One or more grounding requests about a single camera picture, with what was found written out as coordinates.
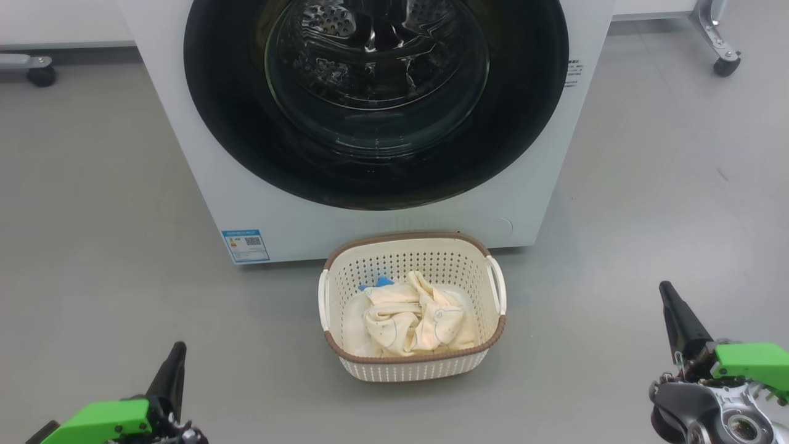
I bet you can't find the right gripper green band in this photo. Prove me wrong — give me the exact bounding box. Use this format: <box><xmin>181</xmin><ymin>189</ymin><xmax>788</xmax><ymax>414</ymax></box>
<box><xmin>659</xmin><ymin>282</ymin><xmax>789</xmax><ymax>405</ymax></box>

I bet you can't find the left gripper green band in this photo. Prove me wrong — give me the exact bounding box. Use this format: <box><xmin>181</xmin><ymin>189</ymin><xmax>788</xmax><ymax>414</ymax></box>
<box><xmin>59</xmin><ymin>343</ymin><xmax>207</xmax><ymax>444</ymax></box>

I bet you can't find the plain cream printed garment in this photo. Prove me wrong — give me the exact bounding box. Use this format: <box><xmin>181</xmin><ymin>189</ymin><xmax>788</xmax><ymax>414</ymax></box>
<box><xmin>345</xmin><ymin>270</ymin><xmax>478</xmax><ymax>358</ymax></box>

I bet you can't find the washing machine glass door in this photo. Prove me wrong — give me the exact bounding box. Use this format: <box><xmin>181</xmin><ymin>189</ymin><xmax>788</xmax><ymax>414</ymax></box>
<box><xmin>183</xmin><ymin>0</ymin><xmax>570</xmax><ymax>212</ymax></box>

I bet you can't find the white front-load washing machine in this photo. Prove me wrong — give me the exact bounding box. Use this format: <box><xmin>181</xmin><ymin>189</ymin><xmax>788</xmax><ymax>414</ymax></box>
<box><xmin>117</xmin><ymin>0</ymin><xmax>617</xmax><ymax>266</ymax></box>

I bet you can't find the blue energy label sticker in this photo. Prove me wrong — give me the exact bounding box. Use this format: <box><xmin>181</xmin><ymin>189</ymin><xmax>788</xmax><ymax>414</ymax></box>
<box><xmin>221</xmin><ymin>229</ymin><xmax>271</xmax><ymax>264</ymax></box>

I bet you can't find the cream perforated basket brown rim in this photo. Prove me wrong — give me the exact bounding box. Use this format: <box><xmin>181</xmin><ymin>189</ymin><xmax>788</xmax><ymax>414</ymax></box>
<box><xmin>318</xmin><ymin>232</ymin><xmax>507</xmax><ymax>383</ymax></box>

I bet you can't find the metal stand leg with caster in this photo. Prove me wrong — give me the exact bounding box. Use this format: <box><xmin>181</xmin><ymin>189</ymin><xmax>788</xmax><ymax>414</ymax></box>
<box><xmin>0</xmin><ymin>54</ymin><xmax>57</xmax><ymax>88</ymax></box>
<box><xmin>689</xmin><ymin>0</ymin><xmax>742</xmax><ymax>78</ymax></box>

